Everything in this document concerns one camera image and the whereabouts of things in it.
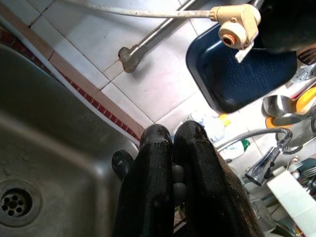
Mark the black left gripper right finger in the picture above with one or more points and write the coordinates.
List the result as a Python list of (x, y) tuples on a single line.
[(209, 192)]

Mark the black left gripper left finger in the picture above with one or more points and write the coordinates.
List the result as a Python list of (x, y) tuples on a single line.
[(148, 192)]

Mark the white detergent bottle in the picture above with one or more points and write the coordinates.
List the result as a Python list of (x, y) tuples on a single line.
[(237, 150)]

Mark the chrome sink faucet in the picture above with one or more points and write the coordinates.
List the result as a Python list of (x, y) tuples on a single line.
[(261, 170)]

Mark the white dish rack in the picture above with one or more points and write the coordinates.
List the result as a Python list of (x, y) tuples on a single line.
[(291, 197)]

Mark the deep steel sink basin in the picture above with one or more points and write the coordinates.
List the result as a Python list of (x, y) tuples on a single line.
[(61, 148)]

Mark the steel ladle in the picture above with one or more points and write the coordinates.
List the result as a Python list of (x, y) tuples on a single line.
[(275, 105)]

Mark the navy blue plastic tray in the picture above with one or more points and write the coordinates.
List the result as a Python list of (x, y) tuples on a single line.
[(234, 81)]

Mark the yellow plastic dish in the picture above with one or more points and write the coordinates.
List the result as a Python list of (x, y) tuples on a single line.
[(307, 101)]

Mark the beige tap filter head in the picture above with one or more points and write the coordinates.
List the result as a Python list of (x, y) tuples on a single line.
[(242, 19)]

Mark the steel wall pipe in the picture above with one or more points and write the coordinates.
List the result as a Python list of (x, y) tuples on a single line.
[(153, 37)]

